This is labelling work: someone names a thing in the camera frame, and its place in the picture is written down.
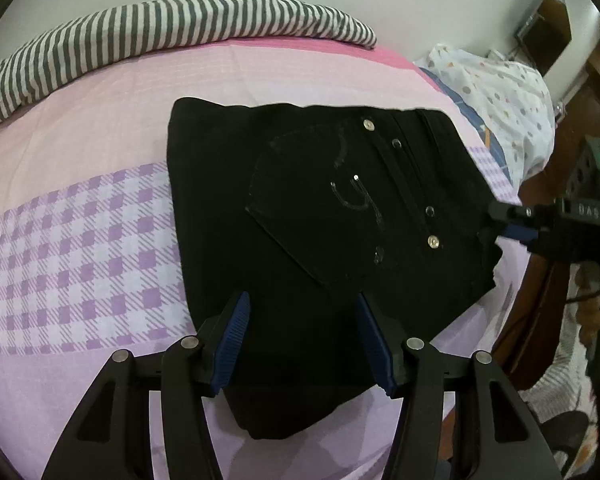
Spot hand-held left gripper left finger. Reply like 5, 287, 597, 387
40, 290, 252, 480

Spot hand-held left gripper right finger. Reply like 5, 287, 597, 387
356, 292, 563, 480

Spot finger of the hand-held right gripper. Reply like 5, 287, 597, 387
487, 201, 533, 227
502, 224, 539, 245

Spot black pants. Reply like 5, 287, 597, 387
166, 97, 503, 441

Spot person's right hand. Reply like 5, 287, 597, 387
575, 260, 600, 348

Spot white quilt with coloured shapes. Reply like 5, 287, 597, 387
412, 44, 556, 181

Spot pink and purple bed sheet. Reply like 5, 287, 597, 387
0, 37, 531, 480

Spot grey white striped cloth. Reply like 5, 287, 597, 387
0, 0, 377, 135

